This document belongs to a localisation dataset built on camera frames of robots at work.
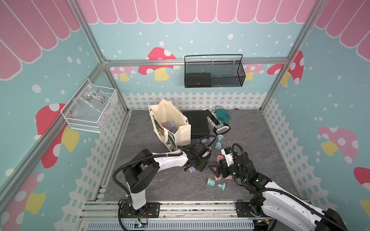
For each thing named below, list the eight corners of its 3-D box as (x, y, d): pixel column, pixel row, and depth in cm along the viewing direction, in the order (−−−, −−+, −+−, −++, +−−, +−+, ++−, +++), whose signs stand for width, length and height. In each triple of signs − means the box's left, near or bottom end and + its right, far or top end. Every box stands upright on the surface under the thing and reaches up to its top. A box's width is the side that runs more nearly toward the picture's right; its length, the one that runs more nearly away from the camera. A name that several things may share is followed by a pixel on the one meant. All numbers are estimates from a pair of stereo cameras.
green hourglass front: (206, 184, 84) (207, 182, 82) (207, 179, 86) (208, 177, 84) (224, 190, 82) (225, 189, 79) (225, 185, 84) (226, 183, 81)
